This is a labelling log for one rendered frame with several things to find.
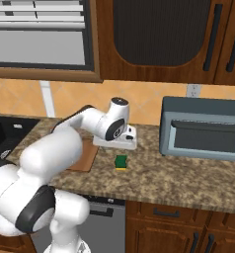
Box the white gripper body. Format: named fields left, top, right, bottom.
left=92, top=132, right=138, bottom=151

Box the green and yellow sponge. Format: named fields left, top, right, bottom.
left=115, top=154, right=129, bottom=173

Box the brown wooden cutting board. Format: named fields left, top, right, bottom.
left=66, top=137, right=101, bottom=173

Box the grey microwave door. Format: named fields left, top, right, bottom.
left=167, top=119, right=235, bottom=156

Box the grey dishwasher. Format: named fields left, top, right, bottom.
left=31, top=194, right=127, bottom=253

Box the grey microwave oven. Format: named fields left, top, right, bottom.
left=158, top=95, right=235, bottom=163

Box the wooden drawer front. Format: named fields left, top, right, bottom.
left=139, top=201, right=213, bottom=229
left=210, top=211, right=235, bottom=233

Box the wooden lower cupboard door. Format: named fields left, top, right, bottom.
left=125, top=217, right=206, bottom=253
left=200, top=226, right=235, bottom=253

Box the black sink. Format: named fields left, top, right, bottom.
left=0, top=115, right=42, bottom=172

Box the wooden cupboard door dark panel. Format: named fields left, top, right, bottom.
left=95, top=0, right=235, bottom=85
left=213, top=0, right=235, bottom=87

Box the window with white blinds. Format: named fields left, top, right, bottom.
left=0, top=0, right=104, bottom=84

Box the wooden lower cupboard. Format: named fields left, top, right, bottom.
left=0, top=207, right=38, bottom=253

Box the black dishwasher handle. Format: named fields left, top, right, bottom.
left=89, top=207, right=115, bottom=218

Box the black drawer handle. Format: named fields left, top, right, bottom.
left=152, top=207, right=182, bottom=219

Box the dark microwave door handle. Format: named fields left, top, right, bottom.
left=170, top=120, right=235, bottom=134

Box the white wall socket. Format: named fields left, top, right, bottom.
left=186, top=83, right=202, bottom=99

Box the black lower cupboard handle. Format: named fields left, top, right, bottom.
left=204, top=233, right=216, bottom=253
left=189, top=231, right=200, bottom=253

